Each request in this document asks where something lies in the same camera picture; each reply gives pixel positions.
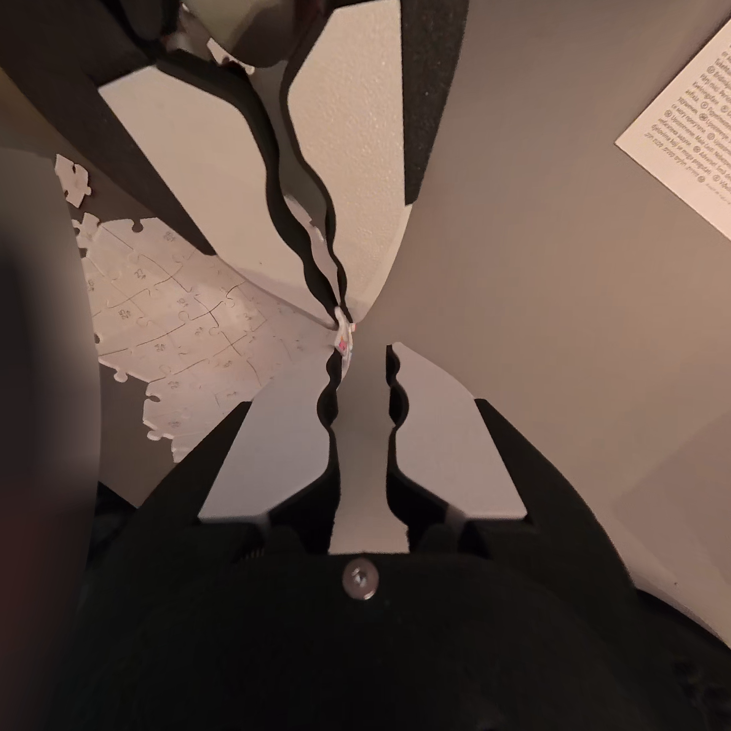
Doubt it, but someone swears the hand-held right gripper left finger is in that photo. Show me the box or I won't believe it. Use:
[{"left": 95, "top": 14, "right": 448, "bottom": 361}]
[{"left": 198, "top": 343, "right": 343, "bottom": 554}]

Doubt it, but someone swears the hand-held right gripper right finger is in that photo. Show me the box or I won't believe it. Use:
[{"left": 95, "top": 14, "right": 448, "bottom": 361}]
[{"left": 385, "top": 342, "right": 529, "bottom": 554}]

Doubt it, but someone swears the partly built puzzle ball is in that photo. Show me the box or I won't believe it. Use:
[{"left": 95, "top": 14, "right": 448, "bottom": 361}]
[{"left": 73, "top": 211, "right": 343, "bottom": 463}]

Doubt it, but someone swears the white instruction leaflet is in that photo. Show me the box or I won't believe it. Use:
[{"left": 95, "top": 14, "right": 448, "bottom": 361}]
[{"left": 614, "top": 20, "right": 731, "bottom": 241}]

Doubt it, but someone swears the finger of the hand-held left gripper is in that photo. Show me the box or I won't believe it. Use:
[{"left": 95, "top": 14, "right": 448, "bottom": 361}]
[
  {"left": 97, "top": 50, "right": 343, "bottom": 329},
  {"left": 280, "top": 0, "right": 413, "bottom": 323}
]

